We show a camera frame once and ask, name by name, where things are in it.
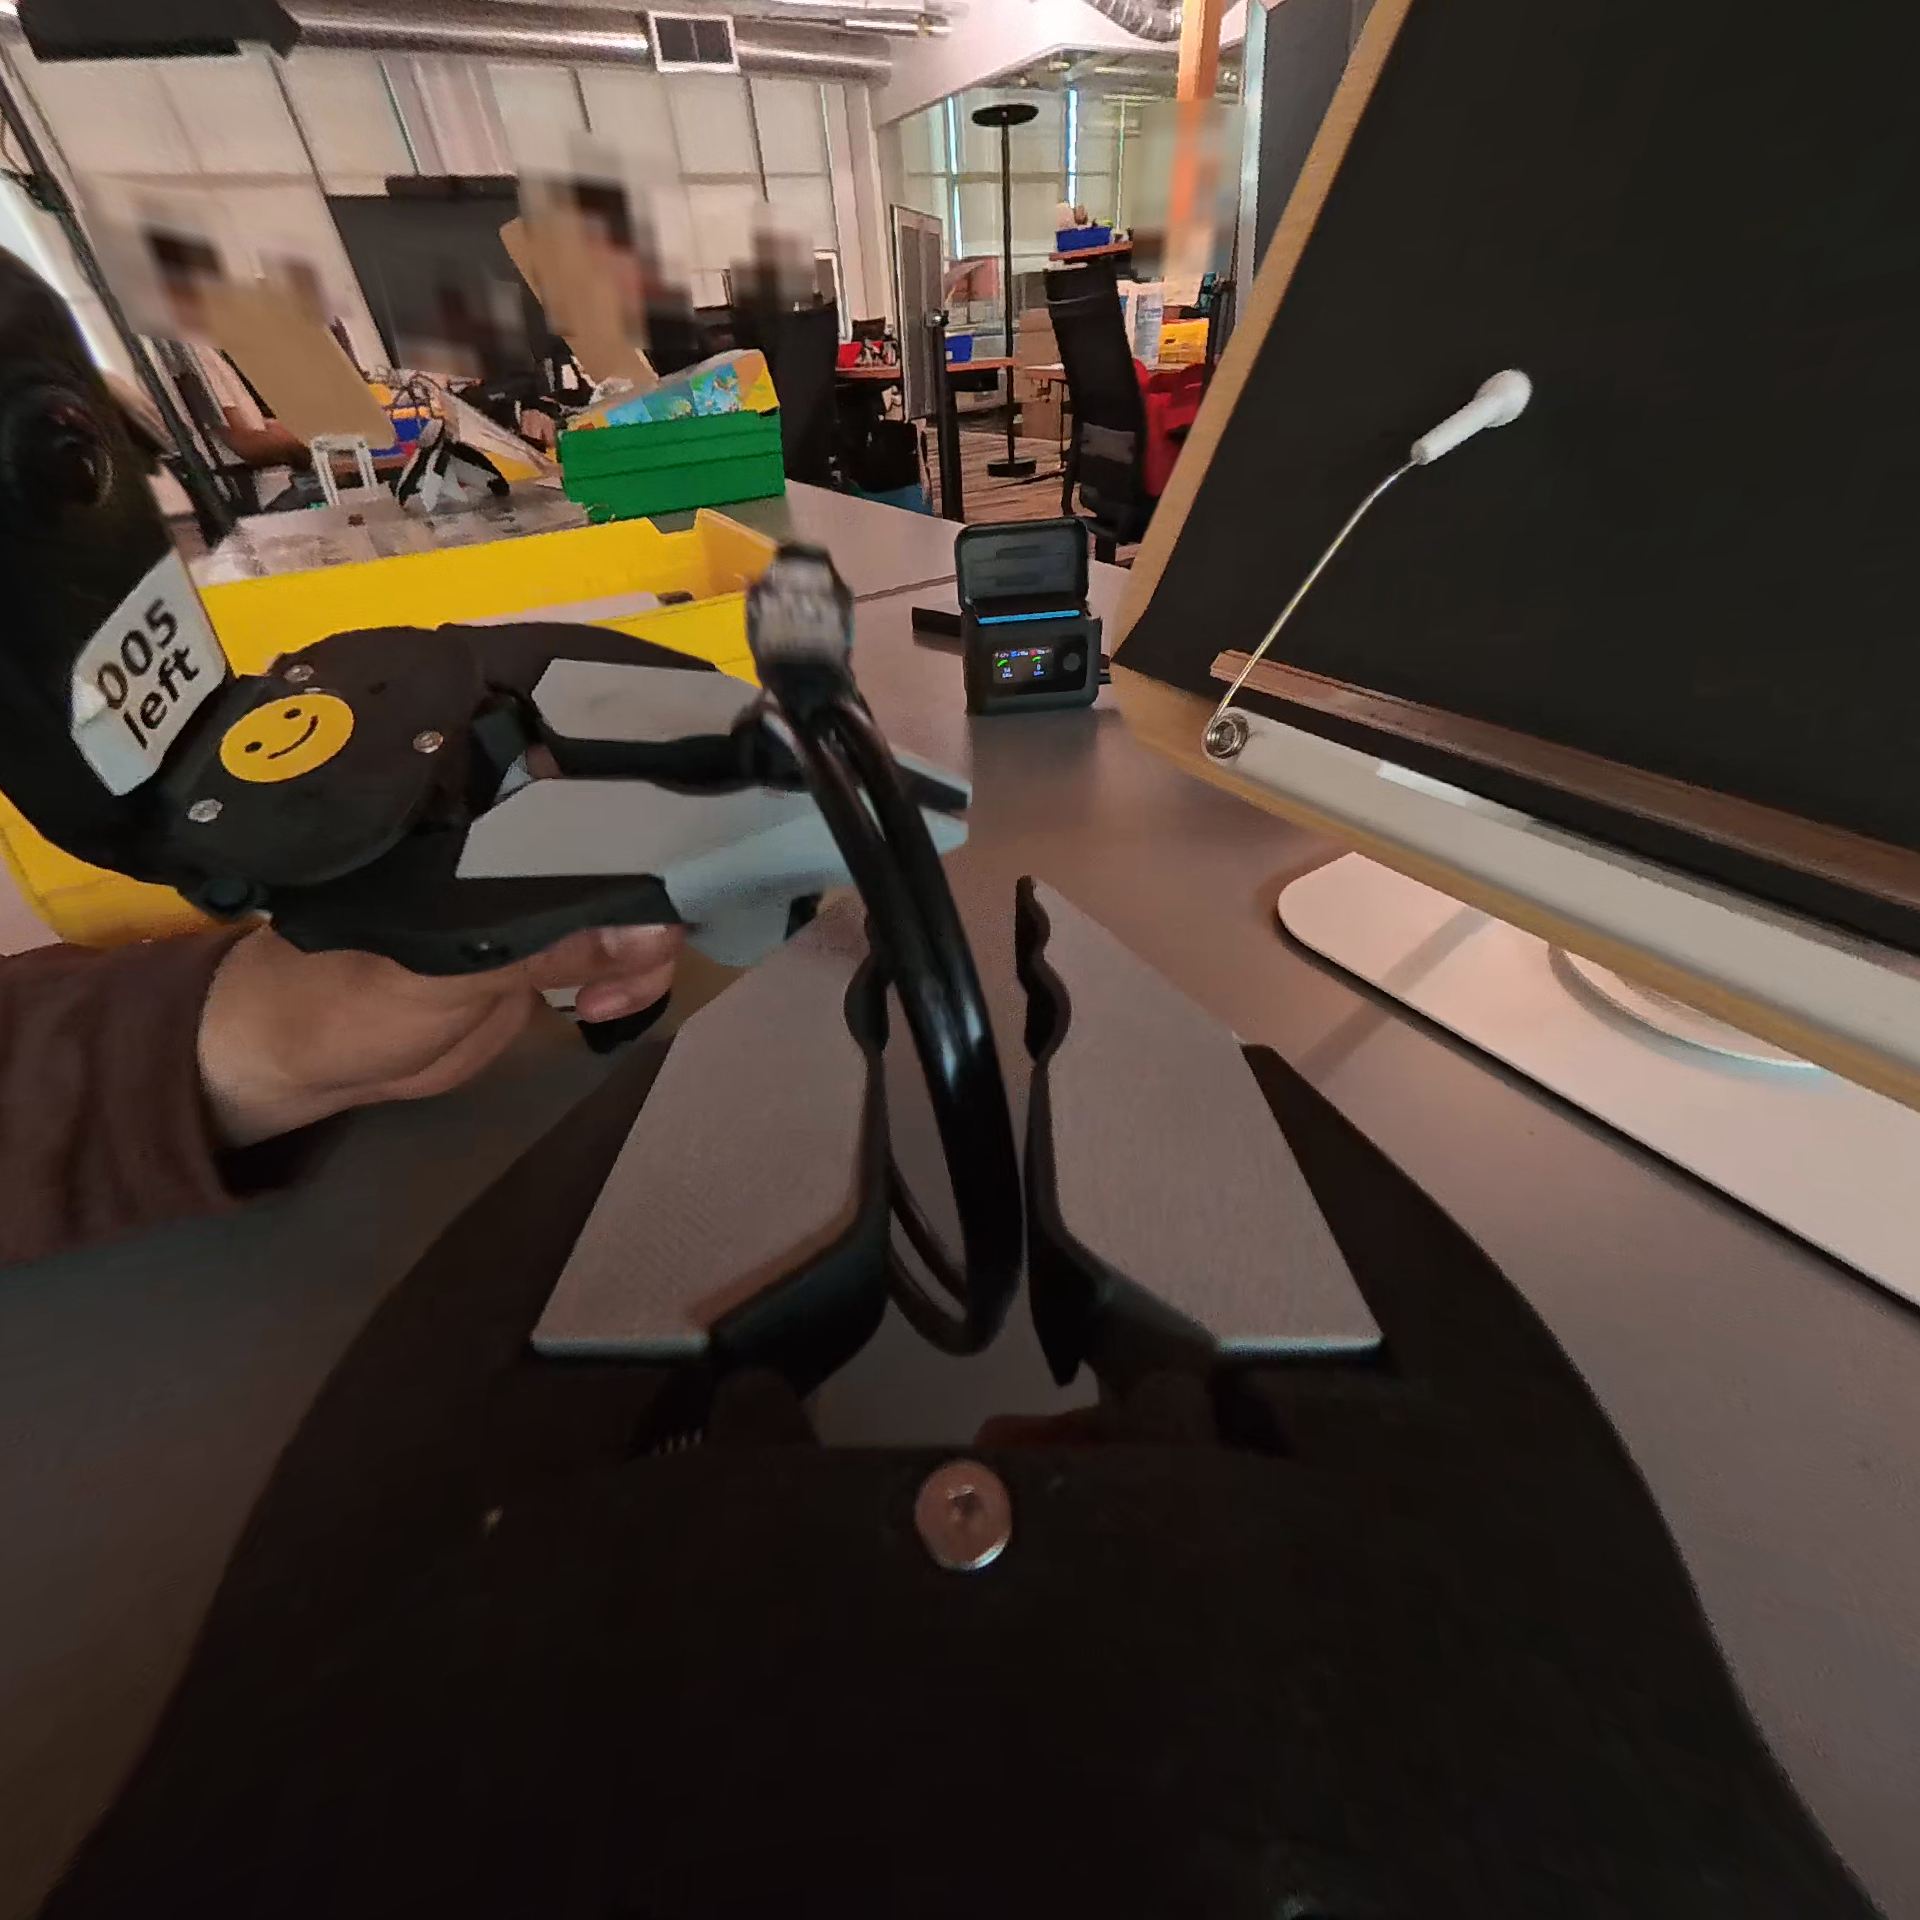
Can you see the clear plastic tray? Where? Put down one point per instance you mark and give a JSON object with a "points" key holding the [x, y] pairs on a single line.
{"points": [[375, 540]]}

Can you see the brown cardboard sheet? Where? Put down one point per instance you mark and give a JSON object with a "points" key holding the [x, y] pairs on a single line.
{"points": [[323, 389]]}

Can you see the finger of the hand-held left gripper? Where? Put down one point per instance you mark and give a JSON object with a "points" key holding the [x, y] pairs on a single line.
{"points": [[643, 839], [643, 720]]}

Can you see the small black box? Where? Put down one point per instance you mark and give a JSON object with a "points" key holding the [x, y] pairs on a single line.
{"points": [[938, 617]]}

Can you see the person's left forearm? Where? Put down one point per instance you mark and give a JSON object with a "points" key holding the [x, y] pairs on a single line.
{"points": [[104, 1095]]}

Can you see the green plastic crate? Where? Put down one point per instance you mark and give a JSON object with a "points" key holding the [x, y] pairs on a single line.
{"points": [[674, 465]]}

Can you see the black floor lamp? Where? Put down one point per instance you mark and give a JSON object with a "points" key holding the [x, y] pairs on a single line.
{"points": [[1008, 116]]}

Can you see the black board with wooden frame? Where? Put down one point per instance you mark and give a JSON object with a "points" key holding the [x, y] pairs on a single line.
{"points": [[1650, 450]]}

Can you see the red box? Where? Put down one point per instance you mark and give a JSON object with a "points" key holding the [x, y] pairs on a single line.
{"points": [[1169, 419]]}

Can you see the black ceiling track fixture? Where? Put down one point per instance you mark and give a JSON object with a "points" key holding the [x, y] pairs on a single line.
{"points": [[149, 21]]}

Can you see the silver ceiling pipe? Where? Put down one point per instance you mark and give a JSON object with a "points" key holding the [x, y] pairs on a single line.
{"points": [[496, 30]]}

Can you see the black charging case with display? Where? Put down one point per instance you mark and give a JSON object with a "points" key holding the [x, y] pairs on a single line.
{"points": [[1026, 660]]}

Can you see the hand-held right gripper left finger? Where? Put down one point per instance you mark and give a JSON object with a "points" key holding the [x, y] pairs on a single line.
{"points": [[720, 1198]]}

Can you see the grey ceiling vent grille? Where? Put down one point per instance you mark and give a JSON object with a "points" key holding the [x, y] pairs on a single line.
{"points": [[694, 41]]}

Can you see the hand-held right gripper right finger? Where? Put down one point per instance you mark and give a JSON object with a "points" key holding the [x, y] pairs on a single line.
{"points": [[1185, 1186]]}

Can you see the black mesh chair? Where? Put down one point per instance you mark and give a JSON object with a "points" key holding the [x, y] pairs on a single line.
{"points": [[1095, 375]]}

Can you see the yellow plastic bin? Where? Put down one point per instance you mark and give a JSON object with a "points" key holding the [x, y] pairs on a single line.
{"points": [[88, 899], [450, 585]]}

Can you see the person's left hand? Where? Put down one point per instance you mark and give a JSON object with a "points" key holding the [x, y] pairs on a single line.
{"points": [[344, 1035]]}

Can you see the colourful printed box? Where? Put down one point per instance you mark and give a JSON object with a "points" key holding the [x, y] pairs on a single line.
{"points": [[690, 393]]}

